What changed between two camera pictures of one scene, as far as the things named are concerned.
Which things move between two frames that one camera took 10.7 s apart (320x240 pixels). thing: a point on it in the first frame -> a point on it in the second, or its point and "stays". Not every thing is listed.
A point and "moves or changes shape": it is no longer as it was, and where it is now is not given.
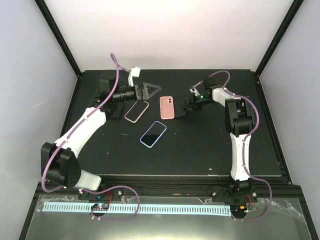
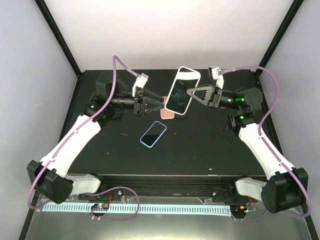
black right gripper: x=191 y=101 -> x=213 y=102
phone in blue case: x=153 y=134 stays
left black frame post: x=59 y=34 stays
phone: x=136 y=111 moves or changes shape
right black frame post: x=282 y=29 stays
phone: x=167 y=107 stays
